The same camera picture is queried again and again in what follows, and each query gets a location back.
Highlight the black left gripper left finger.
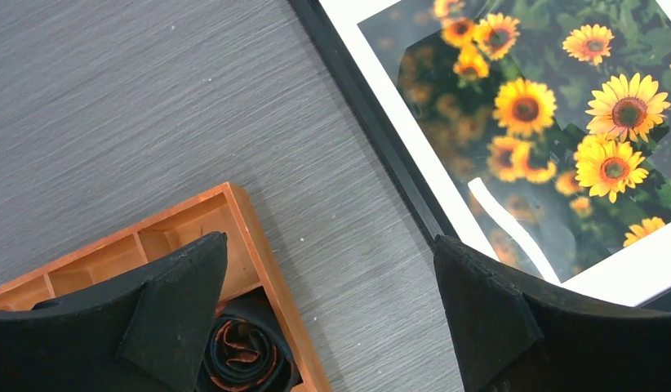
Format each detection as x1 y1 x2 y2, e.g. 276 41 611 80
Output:
0 232 227 391

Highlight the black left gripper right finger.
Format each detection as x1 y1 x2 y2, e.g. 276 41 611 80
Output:
433 236 671 391

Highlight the black picture frame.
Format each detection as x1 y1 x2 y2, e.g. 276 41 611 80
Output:
291 1 671 311

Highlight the sunflower photo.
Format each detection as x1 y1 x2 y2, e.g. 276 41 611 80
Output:
358 1 671 281

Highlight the orange wooden divided tray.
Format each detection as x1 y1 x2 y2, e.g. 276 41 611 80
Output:
0 182 331 391

